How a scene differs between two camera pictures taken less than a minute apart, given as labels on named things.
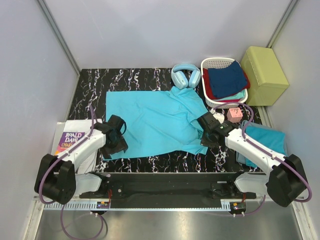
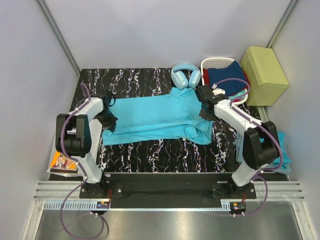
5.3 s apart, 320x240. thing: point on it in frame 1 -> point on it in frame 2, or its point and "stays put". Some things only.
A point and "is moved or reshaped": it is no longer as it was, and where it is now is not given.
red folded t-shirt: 209,86 stays put
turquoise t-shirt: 158,120 is moved or reshaped
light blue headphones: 179,78 stays put
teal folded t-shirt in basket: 237,96 stays put
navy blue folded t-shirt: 226,81 stays put
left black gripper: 116,146 -> 109,120
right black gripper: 205,143 -> 202,115
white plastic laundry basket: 214,62 stays put
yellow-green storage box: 267,74 stays put
